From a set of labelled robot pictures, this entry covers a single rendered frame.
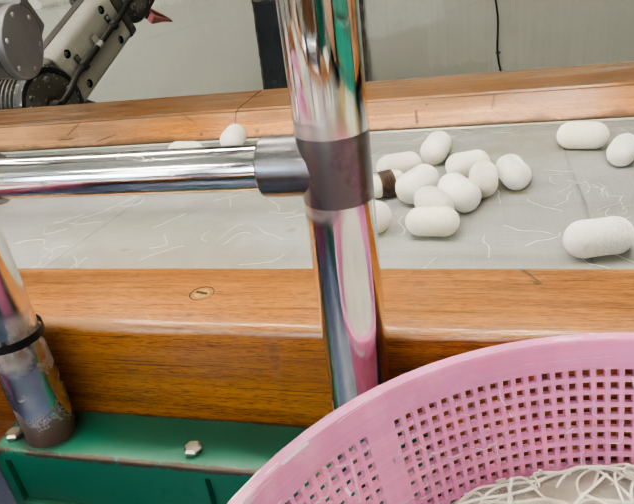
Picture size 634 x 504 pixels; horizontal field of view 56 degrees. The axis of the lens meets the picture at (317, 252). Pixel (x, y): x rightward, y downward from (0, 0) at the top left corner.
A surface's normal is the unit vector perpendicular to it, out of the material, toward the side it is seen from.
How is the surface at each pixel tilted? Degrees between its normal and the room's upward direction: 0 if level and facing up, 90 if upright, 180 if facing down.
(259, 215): 0
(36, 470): 90
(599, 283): 0
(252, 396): 90
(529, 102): 45
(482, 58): 90
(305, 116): 90
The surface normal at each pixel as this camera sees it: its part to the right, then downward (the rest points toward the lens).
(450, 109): -0.24, -0.29
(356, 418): 0.54, 0.06
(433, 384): 0.35, 0.13
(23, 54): 0.99, 0.04
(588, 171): -0.12, -0.88
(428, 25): -0.23, 0.46
